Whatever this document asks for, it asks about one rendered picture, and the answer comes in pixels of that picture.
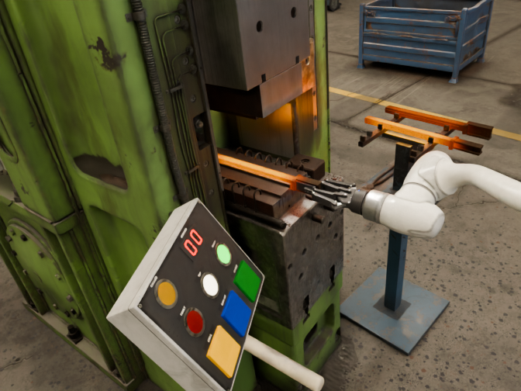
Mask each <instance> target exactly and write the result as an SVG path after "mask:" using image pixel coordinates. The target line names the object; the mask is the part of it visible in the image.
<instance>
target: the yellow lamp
mask: <svg viewBox="0 0 521 391"><path fill-rule="evenodd" d="M158 296H159V298H160V301H161V302H162V303H163V304H165V305H171V304H172V303H173V302H174V301H175V291H174V288H173V286H172V285H171V284H170V283H168V282H162V283H161V284H160V285H159V287H158Z"/></svg>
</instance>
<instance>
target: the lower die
mask: <svg viewBox="0 0 521 391"><path fill-rule="evenodd" d="M216 148H217V153H218V154H222V155H225V156H227V157H232V158H236V159H238V160H241V161H245V162H248V163H251V164H256V165H259V166H261V167H265V168H269V169H272V170H275V171H279V172H282V173H285V174H288V175H293V176H295V177H296V176H297V175H302V176H305V177H307V172H304V171H300V170H298V171H297V169H294V168H289V167H288V168H285V166H283V165H279V164H277V165H275V163H272V162H269V161H267V162H266V163H265V162H264V160H261V159H258V158H257V160H254V157H251V156H246V157H245V155H244V154H239V153H237V154H236V152H233V151H228V150H226V149H222V148H220V147H216ZM219 166H220V170H221V175H222V179H224V178H228V179H229V184H228V181H227V180H225V181H224V182H223V188H224V193H225V197H226V199H227V200H228V201H230V202H233V194H232V189H231V187H232V184H233V183H234V182H239V183H240V187H239V188H238V184H237V183H236V184H235V185H234V186H233V191H234V196H235V201H236V203H237V204H239V205H241V206H243V205H244V204H243V194H242V190H243V187H244V186H245V185H249V186H250V191H249V189H248V187H246V188H245V189H244V196H245V202H246V205H247V208H250V209H252V210H254V209H255V208H254V197H253V195H254V191H255V190H256V189H260V190H261V195H260V192H259V190H258V191H257V192H256V194H255V199H256V205H257V210H258V212H260V213H264V214H266V215H268V216H273V217H274V218H277V219H278V218H279V217H281V216H282V215H283V214H284V213H285V212H286V211H287V210H289V209H290V208H291V207H292V206H293V205H294V204H295V203H296V202H297V201H299V200H300V199H301V198H302V197H303V196H304V195H305V194H306V193H304V192H299V191H297V190H295V191H294V190H292V184H291V183H288V182H284V181H281V180H278V179H276V178H271V177H268V176H266V175H261V174H258V173H256V172H253V171H248V170H246V169H243V168H238V167H236V166H232V165H230V164H226V163H222V162H219ZM307 178H308V177H307ZM288 205H290V207H289V208H288Z"/></svg>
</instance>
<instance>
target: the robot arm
mask: <svg viewBox="0 0 521 391"><path fill-rule="evenodd" d="M295 183H296V189H297V190H299V191H302V192H305V193H308V194H310V195H312V200H313V201H316V202H318V203H320V204H323V205H324V206H328V207H329V208H331V209H332V210H333V211H337V208H340V207H343V208H348V209H350V211H351V212H352V213H356V214H359V215H362V216H363V218H365V219H366V220H370V221H373V222H376V223H379V224H382V225H384V226H386V227H387V228H388V229H390V230H393V231H395V232H398V233H400V234H405V235H407V236H410V237H418V238H425V239H432V238H434V237H435V236H436V235H437V234H438V233H439V232H440V230H441V228H442V226H443V222H444V219H445V216H444V213H443V211H442V210H441V209H440V208H439V207H438V206H436V205H434V204H435V203H436V201H440V200H441V199H443V198H444V197H446V196H448V195H451V194H454V193H455V192H456V191H457V188H458V187H459V186H461V185H473V186H476V187H477V188H479V189H480V190H482V191H484V192H486V193H487V194H489V195H490V196H492V197H494V198H495V199H497V200H498V201H500V202H502V203H504V204H505V205H507V206H508V207H510V208H512V209H514V210H517V211H519V212H521V182H518V181H517V180H514V179H512V178H509V177H507V176H505V175H502V174H500V173H498V172H496V171H493V170H491V169H489V168H486V167H483V166H481V165H477V164H455V163H454V162H452V160H451V159H450V157H449V156H448V155H447V154H445V153H444V152H441V151H430V152H428V153H426V154H424V155H423V156H422V157H421V158H420V159H419V160H418V161H417V162H416V163H415V164H414V165H413V166H412V168H411V169H410V171H409V173H408V174H407V176H406V178H405V181H404V183H403V185H402V187H401V188H400V190H398V191H397V192H396V193H395V194H394V195H391V194H389V193H385V192H380V191H377V190H371V191H368V190H365V189H356V183H346V182H339V181H335V180H330V179H326V180H325V181H324V182H322V184H321V189H316V187H315V186H314V185H310V184H306V183H304V182H299V181H296V182H295ZM348 187H349V188H348ZM324 190H325V191H324Z"/></svg>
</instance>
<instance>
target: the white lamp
mask: <svg viewBox="0 0 521 391"><path fill-rule="evenodd" d="M203 285H204V288H205V291H206V292H207V293H208V294H209V295H212V296H213V295H215V294H216V293H217V289H218V286H217V283H216V280H215V279H214V278H213V277H212V276H211V275H207V276H206V277H204V280H203Z"/></svg>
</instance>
